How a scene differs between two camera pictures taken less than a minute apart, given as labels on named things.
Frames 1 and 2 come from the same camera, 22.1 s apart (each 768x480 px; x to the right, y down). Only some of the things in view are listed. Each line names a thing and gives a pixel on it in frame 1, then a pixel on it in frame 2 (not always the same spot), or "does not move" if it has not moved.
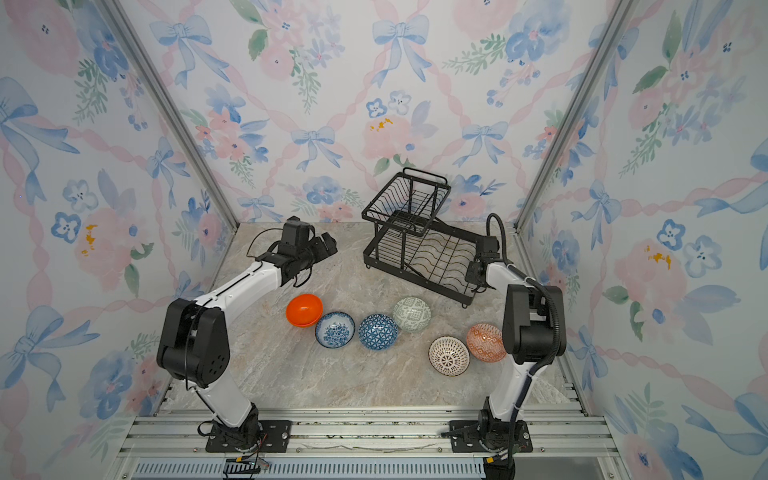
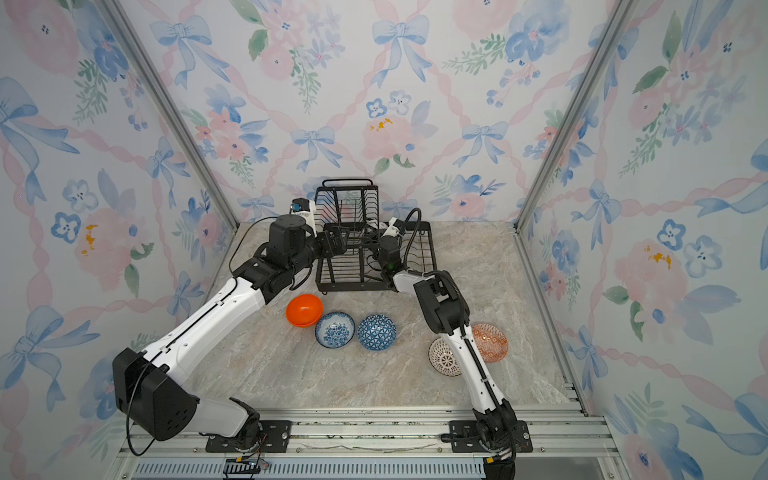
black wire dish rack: [411, 244] to [378, 253]
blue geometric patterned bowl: [378, 332] does not move
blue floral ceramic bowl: [335, 330] does not move
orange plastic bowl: [304, 310] does not move
